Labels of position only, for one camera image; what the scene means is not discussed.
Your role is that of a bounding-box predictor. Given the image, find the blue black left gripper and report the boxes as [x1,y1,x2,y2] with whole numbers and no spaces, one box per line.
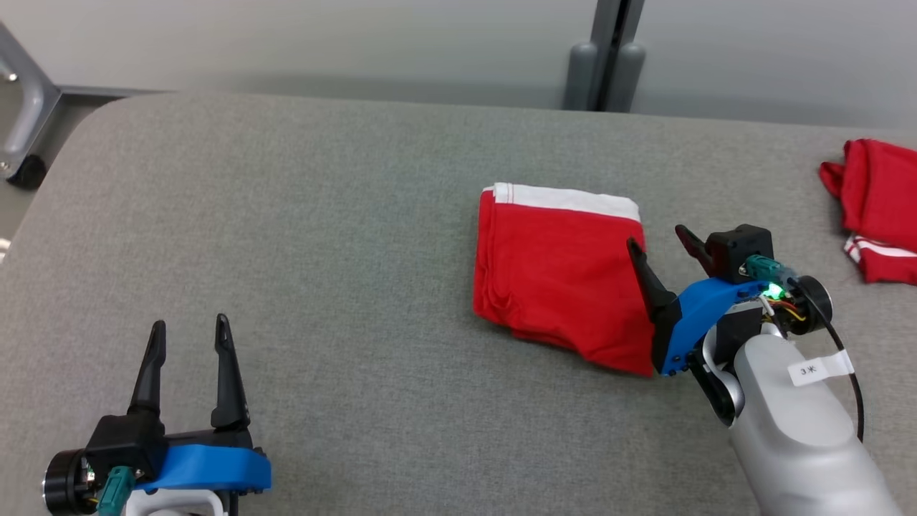
[43,313,273,516]

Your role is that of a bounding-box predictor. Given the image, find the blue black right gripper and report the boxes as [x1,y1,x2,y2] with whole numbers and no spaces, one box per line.
[626,224,833,378]

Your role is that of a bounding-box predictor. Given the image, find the red shirt white sleeves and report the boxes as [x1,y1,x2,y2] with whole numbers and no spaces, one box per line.
[472,182,657,379]

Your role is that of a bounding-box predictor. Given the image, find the red shirt with paper tag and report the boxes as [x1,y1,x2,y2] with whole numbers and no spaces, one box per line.
[819,138,917,287]

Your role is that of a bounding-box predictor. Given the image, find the black caster wheel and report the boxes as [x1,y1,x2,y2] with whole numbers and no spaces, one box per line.
[7,153,48,191]

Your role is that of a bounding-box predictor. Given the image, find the teal right camera connector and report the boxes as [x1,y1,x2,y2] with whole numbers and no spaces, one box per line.
[745,255,798,288]

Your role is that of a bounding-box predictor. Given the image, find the teal camera connector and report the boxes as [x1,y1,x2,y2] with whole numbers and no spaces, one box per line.
[745,255,798,288]
[96,466,138,516]

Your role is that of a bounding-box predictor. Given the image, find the teal left camera connector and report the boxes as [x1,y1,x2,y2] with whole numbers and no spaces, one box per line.
[96,466,138,516]

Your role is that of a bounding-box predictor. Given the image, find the grey metal partition post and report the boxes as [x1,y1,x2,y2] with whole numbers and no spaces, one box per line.
[562,0,648,114]

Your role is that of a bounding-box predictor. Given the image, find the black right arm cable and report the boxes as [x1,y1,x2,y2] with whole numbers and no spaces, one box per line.
[815,307,866,443]

